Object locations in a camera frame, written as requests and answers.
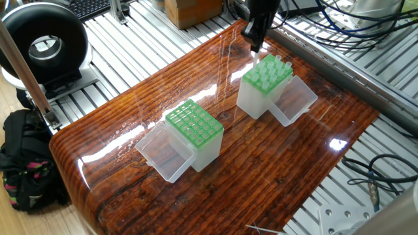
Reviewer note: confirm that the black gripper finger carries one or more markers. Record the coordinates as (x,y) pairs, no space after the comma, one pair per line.
(253,31)
(264,32)

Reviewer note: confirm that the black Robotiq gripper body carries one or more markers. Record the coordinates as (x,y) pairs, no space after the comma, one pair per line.
(264,10)

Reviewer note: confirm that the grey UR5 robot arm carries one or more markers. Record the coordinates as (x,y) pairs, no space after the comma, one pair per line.
(375,5)

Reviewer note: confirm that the clear green-rack pipette tip box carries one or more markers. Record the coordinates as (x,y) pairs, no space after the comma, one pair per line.
(206,153)
(251,98)

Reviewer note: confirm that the brown cardboard box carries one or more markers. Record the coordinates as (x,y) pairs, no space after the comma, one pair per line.
(192,12)

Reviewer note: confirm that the black keyboard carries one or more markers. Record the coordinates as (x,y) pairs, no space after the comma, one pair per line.
(88,6)

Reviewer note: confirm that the brown wooden pole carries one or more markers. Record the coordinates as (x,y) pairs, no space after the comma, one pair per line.
(26,76)

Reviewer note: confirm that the black backpack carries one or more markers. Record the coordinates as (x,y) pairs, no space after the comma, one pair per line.
(26,150)

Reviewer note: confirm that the silver robot mount plate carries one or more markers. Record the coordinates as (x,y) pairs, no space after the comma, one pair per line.
(346,222)

